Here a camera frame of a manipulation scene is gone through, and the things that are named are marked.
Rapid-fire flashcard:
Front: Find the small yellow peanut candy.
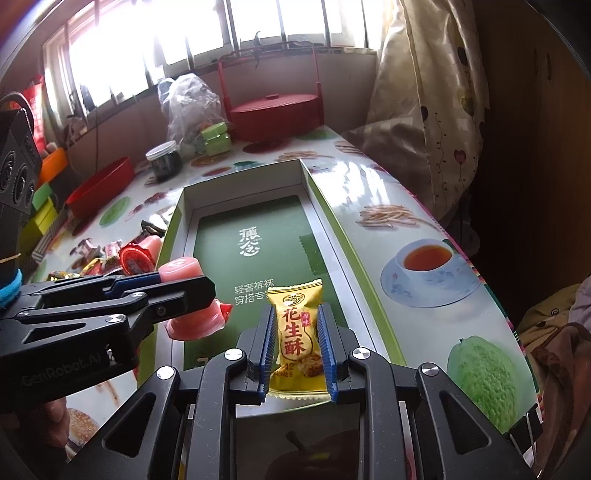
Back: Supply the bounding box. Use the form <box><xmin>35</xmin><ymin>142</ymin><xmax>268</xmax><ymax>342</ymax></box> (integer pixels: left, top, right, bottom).
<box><xmin>266</xmin><ymin>279</ymin><xmax>328</xmax><ymax>399</ymax></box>

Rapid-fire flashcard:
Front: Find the pink jelly cup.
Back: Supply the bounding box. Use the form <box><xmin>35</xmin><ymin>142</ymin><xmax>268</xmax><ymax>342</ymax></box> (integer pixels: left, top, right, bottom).
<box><xmin>158</xmin><ymin>256</ymin><xmax>232</xmax><ymax>341</ymax></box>

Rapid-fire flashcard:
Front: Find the red black candy packet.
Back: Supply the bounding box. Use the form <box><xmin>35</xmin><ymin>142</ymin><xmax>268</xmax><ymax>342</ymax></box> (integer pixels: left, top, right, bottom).
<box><xmin>80</xmin><ymin>256</ymin><xmax>121</xmax><ymax>276</ymax></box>

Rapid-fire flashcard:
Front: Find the long gold wafer bar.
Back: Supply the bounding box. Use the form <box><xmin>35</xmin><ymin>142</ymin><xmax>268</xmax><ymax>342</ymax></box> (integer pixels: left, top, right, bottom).
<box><xmin>46</xmin><ymin>271</ymin><xmax>80</xmax><ymax>282</ymax></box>

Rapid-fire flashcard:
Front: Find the left hand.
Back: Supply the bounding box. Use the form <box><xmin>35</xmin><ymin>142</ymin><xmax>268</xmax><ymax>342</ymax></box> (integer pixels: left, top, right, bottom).
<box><xmin>1</xmin><ymin>398</ymin><xmax>70</xmax><ymax>449</ymax></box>

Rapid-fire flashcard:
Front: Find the red lid jelly cup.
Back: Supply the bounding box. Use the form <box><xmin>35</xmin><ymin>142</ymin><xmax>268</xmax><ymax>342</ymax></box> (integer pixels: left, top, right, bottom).
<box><xmin>119</xmin><ymin>235</ymin><xmax>162</xmax><ymax>275</ymax></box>

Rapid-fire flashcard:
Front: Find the silver red snack packet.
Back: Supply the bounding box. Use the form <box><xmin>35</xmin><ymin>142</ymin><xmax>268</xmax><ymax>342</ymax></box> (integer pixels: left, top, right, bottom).
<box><xmin>69</xmin><ymin>238</ymin><xmax>123</xmax><ymax>270</ymax></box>

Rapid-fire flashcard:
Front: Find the red dark snack packet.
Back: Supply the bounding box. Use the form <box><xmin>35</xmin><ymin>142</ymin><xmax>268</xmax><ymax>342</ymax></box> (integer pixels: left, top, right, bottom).
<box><xmin>140</xmin><ymin>220</ymin><xmax>166</xmax><ymax>238</ymax></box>

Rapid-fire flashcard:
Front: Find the striped black white box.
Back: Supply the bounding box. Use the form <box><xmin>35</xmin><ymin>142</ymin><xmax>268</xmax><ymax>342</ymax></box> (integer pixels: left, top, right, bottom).
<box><xmin>31</xmin><ymin>206</ymin><xmax>69</xmax><ymax>264</ymax></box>

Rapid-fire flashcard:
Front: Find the red oval bowl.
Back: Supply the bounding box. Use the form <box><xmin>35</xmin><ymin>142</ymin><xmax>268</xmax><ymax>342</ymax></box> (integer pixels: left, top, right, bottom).
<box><xmin>66</xmin><ymin>156</ymin><xmax>135</xmax><ymax>220</ymax></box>

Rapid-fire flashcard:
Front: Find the yellow box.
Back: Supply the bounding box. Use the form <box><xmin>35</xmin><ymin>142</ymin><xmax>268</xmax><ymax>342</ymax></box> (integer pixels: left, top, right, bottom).
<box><xmin>19</xmin><ymin>198</ymin><xmax>58</xmax><ymax>254</ymax></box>

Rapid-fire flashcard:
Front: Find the green box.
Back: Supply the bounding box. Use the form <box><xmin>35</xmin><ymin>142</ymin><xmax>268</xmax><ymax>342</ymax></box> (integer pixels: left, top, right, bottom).
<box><xmin>32</xmin><ymin>182</ymin><xmax>53</xmax><ymax>211</ymax></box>

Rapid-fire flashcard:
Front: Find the green cardboard box tray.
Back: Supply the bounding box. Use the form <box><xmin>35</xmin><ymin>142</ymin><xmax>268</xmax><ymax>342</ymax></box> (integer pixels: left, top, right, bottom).
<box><xmin>138</xmin><ymin>159</ymin><xmax>405</xmax><ymax>382</ymax></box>

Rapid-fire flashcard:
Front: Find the dark jar white lid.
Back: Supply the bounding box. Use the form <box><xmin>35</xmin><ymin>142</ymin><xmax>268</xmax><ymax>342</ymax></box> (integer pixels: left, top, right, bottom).
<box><xmin>145</xmin><ymin>140</ymin><xmax>183</xmax><ymax>182</ymax></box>

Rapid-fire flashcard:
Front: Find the orange box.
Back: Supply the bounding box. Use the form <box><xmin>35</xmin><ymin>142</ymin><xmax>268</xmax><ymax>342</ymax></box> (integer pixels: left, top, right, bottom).
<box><xmin>37</xmin><ymin>148</ymin><xmax>69</xmax><ymax>188</ymax></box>

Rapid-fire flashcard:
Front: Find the green cream jar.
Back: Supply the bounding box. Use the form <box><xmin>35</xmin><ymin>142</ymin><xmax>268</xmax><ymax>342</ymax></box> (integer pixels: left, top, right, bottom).
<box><xmin>201</xmin><ymin>122</ymin><xmax>231</xmax><ymax>156</ymax></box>

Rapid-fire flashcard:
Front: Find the clear plastic bag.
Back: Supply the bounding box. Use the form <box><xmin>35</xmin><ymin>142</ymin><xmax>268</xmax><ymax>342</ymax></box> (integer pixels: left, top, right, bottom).
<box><xmin>157</xmin><ymin>73</ymin><xmax>223</xmax><ymax>153</ymax></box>

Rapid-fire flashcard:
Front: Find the red snack bag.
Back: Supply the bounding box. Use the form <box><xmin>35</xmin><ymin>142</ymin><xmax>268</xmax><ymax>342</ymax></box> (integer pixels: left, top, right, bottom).
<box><xmin>23</xmin><ymin>75</ymin><xmax>45</xmax><ymax>152</ymax></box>

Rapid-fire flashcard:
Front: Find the floral curtain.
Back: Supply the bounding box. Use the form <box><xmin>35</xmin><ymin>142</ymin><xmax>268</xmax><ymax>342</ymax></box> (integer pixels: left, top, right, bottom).
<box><xmin>344</xmin><ymin>1</ymin><xmax>489</xmax><ymax>219</ymax></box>

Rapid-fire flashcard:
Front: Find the red basket with handle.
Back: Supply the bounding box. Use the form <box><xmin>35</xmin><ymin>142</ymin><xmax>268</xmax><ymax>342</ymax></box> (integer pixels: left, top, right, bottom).
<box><xmin>217</xmin><ymin>41</ymin><xmax>325</xmax><ymax>143</ymax></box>

